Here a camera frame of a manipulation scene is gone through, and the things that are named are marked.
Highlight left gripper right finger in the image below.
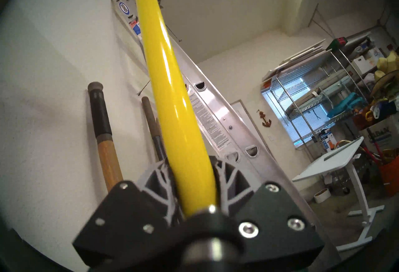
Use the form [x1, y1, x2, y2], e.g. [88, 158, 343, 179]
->
[209, 156, 324, 270]

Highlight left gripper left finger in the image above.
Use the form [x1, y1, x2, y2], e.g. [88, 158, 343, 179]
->
[72, 161, 187, 267]

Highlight yellow broom with black bristles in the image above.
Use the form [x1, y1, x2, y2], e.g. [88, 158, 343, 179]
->
[126, 0, 219, 217]

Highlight white round bowl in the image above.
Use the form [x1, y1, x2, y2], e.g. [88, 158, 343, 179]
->
[313, 188, 331, 204]

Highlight white tilting rolling table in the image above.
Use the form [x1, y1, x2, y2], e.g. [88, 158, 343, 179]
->
[291, 137, 385, 251]

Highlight window with blinds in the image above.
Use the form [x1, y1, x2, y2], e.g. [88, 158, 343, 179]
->
[263, 78, 343, 147]

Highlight aluminium extension ladder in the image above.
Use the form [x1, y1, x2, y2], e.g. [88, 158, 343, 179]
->
[111, 0, 342, 264]

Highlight orange bucket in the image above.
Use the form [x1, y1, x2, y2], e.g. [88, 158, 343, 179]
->
[379, 154, 399, 197]

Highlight yellow straw hat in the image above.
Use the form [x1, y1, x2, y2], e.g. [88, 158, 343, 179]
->
[376, 52, 399, 73]

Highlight wooden handle with black grip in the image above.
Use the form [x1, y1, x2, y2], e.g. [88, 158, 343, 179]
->
[87, 81, 123, 192]

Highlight brown anchor wall decoration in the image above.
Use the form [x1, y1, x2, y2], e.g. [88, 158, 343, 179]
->
[257, 109, 272, 128]

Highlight dark tool handles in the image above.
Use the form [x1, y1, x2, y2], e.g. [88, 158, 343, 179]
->
[141, 96, 167, 163]

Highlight chrome wire shelving rack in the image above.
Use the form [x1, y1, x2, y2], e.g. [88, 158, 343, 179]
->
[262, 47, 399, 156]

